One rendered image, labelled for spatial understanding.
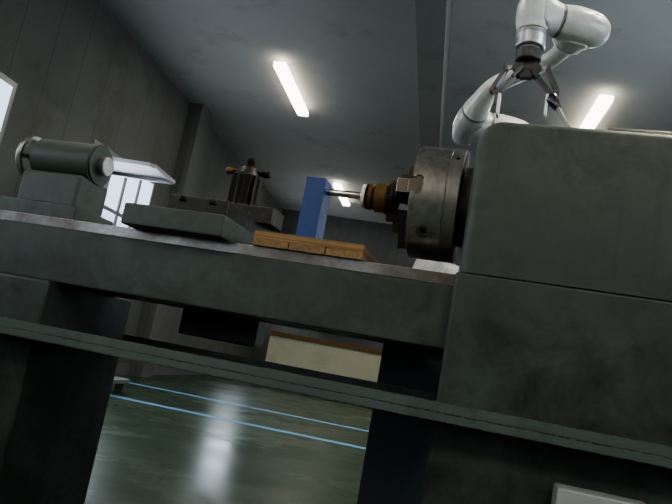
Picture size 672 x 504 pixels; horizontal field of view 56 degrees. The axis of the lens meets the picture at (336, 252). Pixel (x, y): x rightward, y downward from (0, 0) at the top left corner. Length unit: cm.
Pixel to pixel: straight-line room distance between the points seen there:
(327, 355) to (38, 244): 796
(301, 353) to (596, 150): 845
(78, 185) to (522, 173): 132
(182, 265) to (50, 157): 66
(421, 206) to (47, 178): 119
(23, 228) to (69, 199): 16
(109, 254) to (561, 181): 121
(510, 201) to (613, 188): 23
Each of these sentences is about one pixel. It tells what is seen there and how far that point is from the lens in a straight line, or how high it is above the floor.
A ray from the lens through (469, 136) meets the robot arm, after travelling 247.
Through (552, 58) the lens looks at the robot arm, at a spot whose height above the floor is 168.
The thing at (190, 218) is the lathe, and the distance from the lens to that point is 170.
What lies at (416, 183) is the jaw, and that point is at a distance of 164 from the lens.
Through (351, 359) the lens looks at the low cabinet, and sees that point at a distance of 966.
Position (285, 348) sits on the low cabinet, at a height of 62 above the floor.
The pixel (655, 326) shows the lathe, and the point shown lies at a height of 80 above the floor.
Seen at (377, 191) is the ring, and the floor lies 109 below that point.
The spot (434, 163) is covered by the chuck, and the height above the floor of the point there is 115.
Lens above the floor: 61
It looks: 9 degrees up
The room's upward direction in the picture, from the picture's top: 10 degrees clockwise
